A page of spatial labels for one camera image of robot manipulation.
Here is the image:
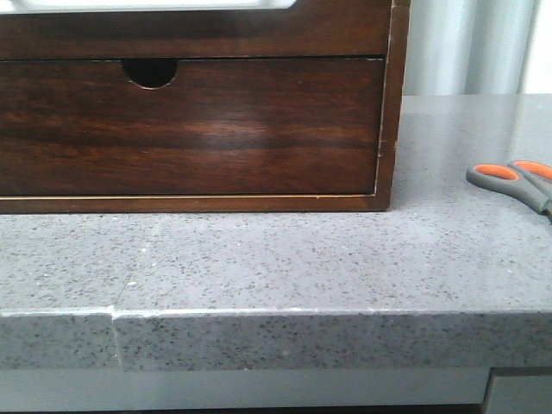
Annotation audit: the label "dark wooden drawer cabinet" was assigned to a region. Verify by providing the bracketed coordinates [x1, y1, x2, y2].
[1, 1, 410, 214]

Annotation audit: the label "grey orange handled scissors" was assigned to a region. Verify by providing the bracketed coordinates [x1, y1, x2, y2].
[466, 160, 551, 220]

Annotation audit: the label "wooden drawer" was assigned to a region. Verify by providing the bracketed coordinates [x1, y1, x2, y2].
[1, 59, 385, 196]
[1, 1, 392, 60]

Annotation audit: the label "grey cabinet under counter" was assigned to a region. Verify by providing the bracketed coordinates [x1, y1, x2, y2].
[1, 368, 551, 413]

